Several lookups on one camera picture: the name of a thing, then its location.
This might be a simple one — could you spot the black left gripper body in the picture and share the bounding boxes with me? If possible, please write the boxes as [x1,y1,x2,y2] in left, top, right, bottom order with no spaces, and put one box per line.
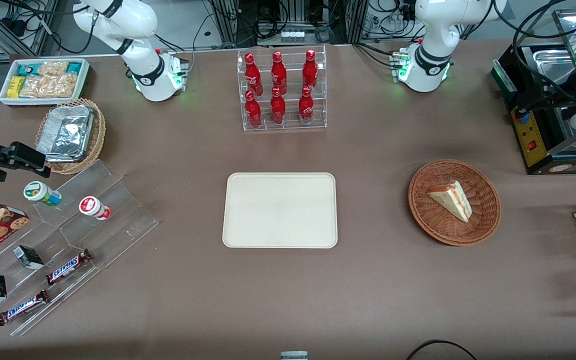
[515,82,576,120]

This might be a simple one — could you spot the triangular sandwich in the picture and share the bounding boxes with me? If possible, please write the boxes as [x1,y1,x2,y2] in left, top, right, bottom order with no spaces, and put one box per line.
[427,180,473,224]

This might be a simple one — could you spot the wicker basket with foil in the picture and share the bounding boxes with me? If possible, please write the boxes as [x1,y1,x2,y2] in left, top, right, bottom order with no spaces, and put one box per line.
[35,98,107,175]

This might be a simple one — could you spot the round brown wicker basket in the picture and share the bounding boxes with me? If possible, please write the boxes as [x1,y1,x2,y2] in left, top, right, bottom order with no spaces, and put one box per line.
[408,159,502,247]

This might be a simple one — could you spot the beige plastic serving tray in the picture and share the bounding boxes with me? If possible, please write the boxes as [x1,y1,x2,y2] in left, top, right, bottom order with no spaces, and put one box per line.
[222,172,339,249]

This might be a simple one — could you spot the green lid yogurt cup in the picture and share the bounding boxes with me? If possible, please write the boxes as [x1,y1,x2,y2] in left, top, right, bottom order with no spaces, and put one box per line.
[23,181,63,207]

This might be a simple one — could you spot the stacked aluminium foil containers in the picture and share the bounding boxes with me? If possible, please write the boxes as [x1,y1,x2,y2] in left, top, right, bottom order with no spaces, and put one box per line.
[36,105,95,163]

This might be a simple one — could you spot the black food warmer cabinet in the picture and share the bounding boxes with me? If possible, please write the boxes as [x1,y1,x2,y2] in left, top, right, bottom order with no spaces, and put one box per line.
[491,7,576,176]

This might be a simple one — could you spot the white rectangular snack bin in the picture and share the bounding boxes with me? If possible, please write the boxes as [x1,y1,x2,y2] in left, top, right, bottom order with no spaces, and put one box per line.
[0,58,91,108]

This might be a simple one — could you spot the yellow snack packet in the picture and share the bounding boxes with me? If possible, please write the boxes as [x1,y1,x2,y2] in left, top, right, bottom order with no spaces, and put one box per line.
[7,76,27,99]

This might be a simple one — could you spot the large clear cracker bag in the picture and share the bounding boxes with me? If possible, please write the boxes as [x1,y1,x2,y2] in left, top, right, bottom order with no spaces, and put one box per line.
[19,74,79,99]

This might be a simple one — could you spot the red lid yogurt cup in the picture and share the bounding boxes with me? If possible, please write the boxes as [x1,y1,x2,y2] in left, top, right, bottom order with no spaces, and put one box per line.
[78,196,112,221]

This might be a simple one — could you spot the small clear cracker bag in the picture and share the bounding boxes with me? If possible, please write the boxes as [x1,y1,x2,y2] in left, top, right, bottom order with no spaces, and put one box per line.
[38,60,70,77]

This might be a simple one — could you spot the small black chocolate box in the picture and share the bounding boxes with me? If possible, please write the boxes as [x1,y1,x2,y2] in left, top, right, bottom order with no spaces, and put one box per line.
[13,245,45,271]

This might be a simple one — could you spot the clear acrylic stepped display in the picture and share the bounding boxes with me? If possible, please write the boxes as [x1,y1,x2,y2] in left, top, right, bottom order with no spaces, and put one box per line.
[0,159,160,337]

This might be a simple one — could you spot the snickers bar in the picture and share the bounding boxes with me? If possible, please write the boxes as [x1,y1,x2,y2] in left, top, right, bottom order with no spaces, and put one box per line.
[45,248,93,286]
[0,289,50,327]

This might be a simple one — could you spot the red cola bottle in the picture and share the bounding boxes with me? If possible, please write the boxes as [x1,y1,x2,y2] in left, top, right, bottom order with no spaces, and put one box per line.
[270,87,287,126]
[298,86,315,125]
[271,51,288,96]
[244,53,263,97]
[302,49,319,92]
[245,90,263,129]

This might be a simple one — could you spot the clear acrylic bottle rack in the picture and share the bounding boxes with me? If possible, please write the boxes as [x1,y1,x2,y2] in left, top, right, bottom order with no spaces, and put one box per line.
[237,45,328,132]

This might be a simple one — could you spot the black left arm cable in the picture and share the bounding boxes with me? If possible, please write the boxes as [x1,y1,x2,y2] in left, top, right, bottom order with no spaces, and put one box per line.
[492,0,576,101]

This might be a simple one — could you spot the black cable loop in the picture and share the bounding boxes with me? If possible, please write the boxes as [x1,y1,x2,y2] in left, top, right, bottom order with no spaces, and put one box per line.
[406,339,478,360]

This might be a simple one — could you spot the aluminium frame rack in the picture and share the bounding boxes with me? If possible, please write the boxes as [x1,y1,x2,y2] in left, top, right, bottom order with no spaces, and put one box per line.
[207,0,370,47]

